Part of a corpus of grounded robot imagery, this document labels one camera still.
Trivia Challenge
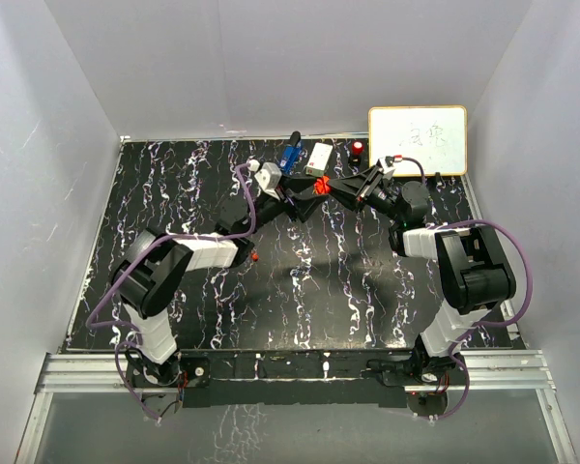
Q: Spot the orange earbud case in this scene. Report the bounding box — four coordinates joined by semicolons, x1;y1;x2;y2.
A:
314;176;331;195

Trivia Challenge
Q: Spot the aluminium rail frame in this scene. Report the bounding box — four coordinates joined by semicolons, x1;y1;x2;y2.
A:
17;348;577;463

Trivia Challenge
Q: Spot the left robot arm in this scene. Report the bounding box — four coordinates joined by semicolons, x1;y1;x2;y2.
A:
112;175;330;386

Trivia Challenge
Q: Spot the white box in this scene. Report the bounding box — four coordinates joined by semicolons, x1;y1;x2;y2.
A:
305;142;333;178

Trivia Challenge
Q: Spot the blue black tool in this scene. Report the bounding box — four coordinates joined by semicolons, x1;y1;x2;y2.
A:
279;130;302;175

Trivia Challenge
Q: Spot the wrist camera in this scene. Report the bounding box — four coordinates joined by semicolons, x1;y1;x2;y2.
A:
376;155;403;179
247;159;282;200

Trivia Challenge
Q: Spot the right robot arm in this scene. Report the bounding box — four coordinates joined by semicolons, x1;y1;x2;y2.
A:
325;165;516;384

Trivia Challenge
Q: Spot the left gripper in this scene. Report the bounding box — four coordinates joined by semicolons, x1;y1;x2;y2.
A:
241;174;328;238

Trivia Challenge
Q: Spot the red black button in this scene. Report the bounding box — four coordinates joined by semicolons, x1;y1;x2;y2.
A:
349;140;363;164

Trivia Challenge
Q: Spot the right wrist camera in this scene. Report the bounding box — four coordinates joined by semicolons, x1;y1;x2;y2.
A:
376;155;403;179

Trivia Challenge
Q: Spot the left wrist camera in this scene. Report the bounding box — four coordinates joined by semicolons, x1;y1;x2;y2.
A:
247;159;282;200

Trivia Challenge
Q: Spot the white whiteboard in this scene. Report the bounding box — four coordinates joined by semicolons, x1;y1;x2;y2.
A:
368;105;468;177

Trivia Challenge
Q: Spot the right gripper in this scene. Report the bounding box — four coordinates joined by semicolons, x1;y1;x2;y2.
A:
326;165;404;223

